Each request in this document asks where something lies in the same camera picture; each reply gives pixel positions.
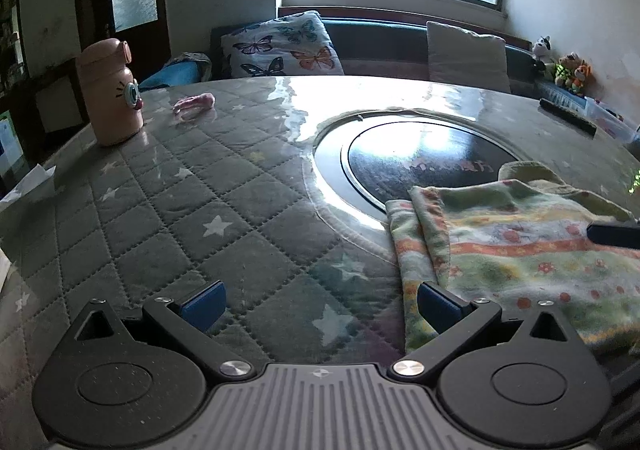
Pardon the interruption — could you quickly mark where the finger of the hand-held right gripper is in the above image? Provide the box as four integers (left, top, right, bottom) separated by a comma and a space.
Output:
586, 222, 640, 249

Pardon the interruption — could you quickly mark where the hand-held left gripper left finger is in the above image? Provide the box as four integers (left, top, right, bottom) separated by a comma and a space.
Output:
74, 280, 253, 378

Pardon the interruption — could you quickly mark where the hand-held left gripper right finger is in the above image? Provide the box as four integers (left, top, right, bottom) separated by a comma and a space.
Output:
391, 281, 572, 378

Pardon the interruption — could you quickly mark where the patterned pastel children's jacket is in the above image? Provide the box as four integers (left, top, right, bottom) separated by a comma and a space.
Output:
387, 161, 640, 356

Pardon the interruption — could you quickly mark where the clear plastic storage box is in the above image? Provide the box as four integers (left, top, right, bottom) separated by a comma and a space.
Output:
585, 97, 640, 146

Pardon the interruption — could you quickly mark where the black remote control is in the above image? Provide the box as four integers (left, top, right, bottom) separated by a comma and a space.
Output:
539, 98, 598, 133

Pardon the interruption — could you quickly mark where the round black table inset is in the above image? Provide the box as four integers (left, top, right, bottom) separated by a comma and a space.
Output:
312, 109, 532, 233

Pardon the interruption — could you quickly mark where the orange fox plush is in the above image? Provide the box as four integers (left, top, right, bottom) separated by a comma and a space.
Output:
572, 62, 594, 96

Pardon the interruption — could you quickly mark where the brown bear plush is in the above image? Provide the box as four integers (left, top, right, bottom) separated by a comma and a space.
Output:
555, 52, 581, 87

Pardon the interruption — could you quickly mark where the black and white cow plush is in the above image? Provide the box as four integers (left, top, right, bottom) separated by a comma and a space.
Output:
531, 36, 552, 73

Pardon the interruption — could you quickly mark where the small pink soft toy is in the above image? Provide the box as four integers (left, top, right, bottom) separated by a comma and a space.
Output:
172, 93, 216, 114

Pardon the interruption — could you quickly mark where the white paper sheet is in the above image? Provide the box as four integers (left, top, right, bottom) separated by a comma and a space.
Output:
0, 165, 57, 211

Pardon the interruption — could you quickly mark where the pink cartoon face bottle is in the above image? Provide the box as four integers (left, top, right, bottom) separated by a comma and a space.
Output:
76, 38, 146, 147

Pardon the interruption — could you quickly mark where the plain grey pillow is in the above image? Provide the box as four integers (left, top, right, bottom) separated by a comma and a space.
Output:
426, 21, 512, 93

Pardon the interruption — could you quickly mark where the blue folded cushion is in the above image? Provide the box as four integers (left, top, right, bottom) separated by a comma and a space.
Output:
139, 52, 212, 91

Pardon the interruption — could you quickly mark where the dark wooden chair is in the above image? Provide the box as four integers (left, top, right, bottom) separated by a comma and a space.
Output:
30, 65, 87, 136

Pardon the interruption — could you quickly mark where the tablet screen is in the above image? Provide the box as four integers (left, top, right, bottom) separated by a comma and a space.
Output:
0, 110, 26, 186

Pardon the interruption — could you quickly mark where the dark blue sofa bench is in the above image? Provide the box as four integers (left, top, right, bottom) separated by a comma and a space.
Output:
140, 7, 591, 103

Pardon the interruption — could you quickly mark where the butterfly print pillow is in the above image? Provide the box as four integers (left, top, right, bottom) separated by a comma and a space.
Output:
221, 11, 345, 78

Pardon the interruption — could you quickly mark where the dark display shelf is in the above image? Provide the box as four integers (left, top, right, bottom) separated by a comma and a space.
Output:
0, 0, 26, 98

